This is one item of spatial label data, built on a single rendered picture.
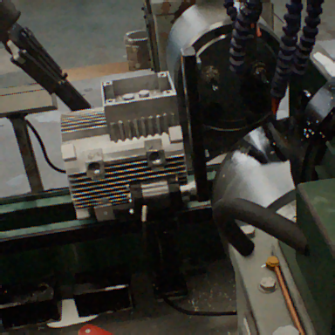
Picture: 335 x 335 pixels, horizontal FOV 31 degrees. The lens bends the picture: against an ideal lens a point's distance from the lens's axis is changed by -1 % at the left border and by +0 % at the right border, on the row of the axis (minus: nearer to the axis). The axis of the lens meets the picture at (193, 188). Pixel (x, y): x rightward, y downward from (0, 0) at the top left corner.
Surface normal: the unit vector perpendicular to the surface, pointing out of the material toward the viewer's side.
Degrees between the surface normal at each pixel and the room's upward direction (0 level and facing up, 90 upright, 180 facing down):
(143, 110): 90
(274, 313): 0
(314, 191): 0
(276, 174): 28
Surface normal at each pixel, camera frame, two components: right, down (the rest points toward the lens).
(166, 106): 0.18, 0.54
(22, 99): 0.08, 0.02
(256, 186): -0.69, -0.54
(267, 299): -0.09, -0.82
